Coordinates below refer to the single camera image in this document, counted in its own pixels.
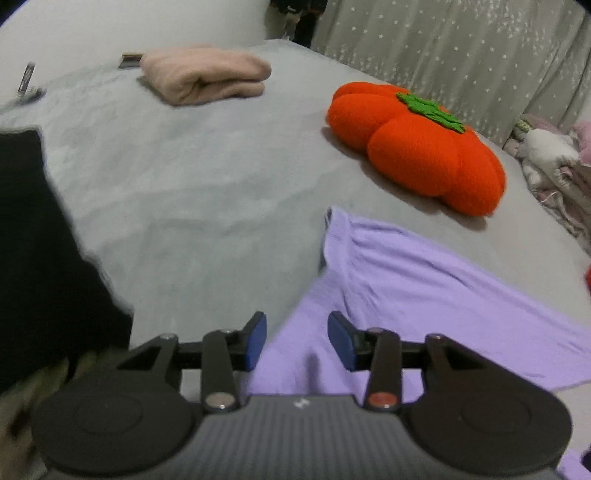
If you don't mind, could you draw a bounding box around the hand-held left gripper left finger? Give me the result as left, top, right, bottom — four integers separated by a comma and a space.
115, 311, 269, 413

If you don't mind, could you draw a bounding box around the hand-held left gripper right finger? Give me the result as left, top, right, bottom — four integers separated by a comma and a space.
327, 311, 485, 413

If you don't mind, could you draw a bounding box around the purple garment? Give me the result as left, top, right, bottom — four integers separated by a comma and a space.
247, 206, 591, 480

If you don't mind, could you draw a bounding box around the grey bed cover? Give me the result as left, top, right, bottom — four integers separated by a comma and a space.
0, 39, 591, 480

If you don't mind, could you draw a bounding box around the dark cloth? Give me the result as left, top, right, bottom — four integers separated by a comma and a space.
0, 129, 134, 393

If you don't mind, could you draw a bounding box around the folded pink towel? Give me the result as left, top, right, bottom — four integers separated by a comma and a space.
139, 45, 272, 107

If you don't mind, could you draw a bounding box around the folded grey quilt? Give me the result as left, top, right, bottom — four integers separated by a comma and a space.
503, 114, 591, 254

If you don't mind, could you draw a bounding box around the grey star-print curtain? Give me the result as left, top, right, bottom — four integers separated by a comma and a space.
311, 0, 587, 148

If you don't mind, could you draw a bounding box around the purple pillow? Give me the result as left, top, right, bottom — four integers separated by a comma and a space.
573, 121, 591, 162

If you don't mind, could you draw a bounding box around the black hanging garment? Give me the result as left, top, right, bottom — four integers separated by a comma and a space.
269, 0, 328, 48

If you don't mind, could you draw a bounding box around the small dark clip stand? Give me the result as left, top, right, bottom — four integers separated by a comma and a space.
17, 61, 47, 103

